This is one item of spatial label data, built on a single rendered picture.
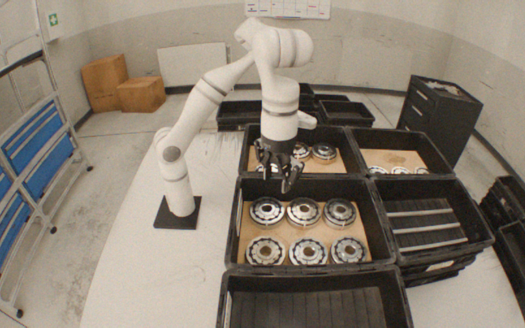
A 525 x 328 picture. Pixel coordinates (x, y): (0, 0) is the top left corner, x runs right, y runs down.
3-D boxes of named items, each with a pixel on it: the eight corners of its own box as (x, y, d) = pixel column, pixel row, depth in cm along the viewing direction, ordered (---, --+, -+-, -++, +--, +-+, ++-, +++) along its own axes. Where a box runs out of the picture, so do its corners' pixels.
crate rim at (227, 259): (224, 273, 49) (222, 268, 47) (237, 179, 72) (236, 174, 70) (393, 267, 48) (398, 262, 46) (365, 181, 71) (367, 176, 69)
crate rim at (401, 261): (394, 267, 48) (398, 262, 46) (365, 181, 71) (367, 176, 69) (492, 246, 47) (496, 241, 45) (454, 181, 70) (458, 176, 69)
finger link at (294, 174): (294, 165, 48) (285, 181, 53) (299, 171, 48) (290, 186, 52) (302, 159, 50) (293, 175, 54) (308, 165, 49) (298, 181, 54)
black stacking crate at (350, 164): (240, 200, 78) (237, 175, 71) (247, 147, 101) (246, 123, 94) (357, 201, 77) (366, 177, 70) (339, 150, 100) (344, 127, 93)
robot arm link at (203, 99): (206, 82, 60) (197, 75, 67) (150, 160, 64) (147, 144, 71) (230, 101, 67) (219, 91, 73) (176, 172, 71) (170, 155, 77)
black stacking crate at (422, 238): (380, 282, 54) (397, 263, 47) (357, 202, 77) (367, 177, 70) (475, 261, 53) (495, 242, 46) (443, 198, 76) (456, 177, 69)
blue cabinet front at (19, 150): (35, 202, 132) (0, 147, 96) (73, 149, 187) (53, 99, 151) (37, 202, 132) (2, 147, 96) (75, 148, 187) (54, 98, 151)
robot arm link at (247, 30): (269, 11, 42) (296, 39, 46) (249, 13, 63) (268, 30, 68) (238, 42, 45) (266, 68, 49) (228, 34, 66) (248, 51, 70)
